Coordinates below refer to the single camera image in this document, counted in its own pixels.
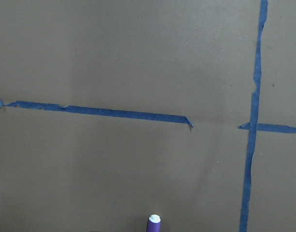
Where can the purple marker pen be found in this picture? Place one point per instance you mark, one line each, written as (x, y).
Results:
(153, 223)

